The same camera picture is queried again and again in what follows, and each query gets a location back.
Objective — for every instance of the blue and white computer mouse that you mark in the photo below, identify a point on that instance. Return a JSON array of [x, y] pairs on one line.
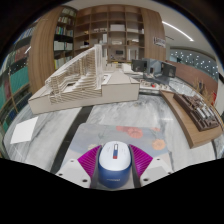
[[114, 166]]

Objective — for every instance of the narrow dark bookshelf unit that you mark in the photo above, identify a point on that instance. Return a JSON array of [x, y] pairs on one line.
[[63, 36]]

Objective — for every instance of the group of small ceiling lights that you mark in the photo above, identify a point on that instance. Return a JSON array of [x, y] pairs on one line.
[[195, 60]]

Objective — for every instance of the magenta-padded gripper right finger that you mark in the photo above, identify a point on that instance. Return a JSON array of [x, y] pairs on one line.
[[155, 168]]

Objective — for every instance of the long ceiling light strip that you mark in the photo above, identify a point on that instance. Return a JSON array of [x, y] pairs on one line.
[[178, 30]]

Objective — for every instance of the brown wooden architectural model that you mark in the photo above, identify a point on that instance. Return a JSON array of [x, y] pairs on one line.
[[193, 116]]

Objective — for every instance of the open wooden shelf unit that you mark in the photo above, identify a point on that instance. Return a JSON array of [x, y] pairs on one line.
[[113, 30]]

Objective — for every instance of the wall sign plate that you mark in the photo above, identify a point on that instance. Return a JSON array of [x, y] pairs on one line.
[[159, 42]]

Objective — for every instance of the pale printed mouse pad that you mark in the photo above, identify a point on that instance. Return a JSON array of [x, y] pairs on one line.
[[100, 135]]

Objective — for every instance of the white paper sheet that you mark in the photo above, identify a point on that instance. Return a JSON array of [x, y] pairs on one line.
[[24, 130]]

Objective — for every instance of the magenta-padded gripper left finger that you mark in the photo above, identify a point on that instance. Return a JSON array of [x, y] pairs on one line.
[[71, 170]]

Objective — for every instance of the white architectural building model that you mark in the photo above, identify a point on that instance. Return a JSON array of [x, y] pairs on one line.
[[113, 90]]

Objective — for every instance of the dark grey box models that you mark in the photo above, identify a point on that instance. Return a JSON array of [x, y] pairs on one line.
[[153, 68]]

